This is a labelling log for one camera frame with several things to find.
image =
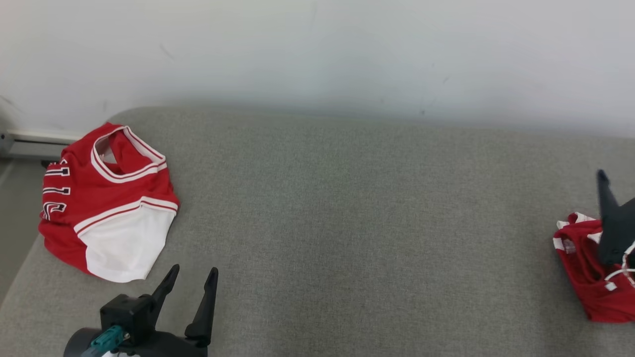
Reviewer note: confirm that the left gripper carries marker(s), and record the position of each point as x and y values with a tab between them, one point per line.
163	347

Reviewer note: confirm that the black round foot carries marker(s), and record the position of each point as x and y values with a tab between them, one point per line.
50	163

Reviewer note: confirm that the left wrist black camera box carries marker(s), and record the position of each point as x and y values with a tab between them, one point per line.
126	312

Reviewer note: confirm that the red Bulls basketball jersey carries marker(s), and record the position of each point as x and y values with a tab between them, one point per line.
99	198

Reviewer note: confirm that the grey fabric sofa seat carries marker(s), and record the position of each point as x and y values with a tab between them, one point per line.
347	223

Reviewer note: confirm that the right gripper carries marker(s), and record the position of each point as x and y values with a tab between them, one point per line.
629	223

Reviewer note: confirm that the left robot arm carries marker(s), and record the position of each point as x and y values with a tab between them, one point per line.
77	344

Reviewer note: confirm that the white wall baseboard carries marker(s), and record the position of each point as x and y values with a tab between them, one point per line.
44	135

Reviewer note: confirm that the red Bulls basketball shorts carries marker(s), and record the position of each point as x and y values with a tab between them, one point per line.
585	267

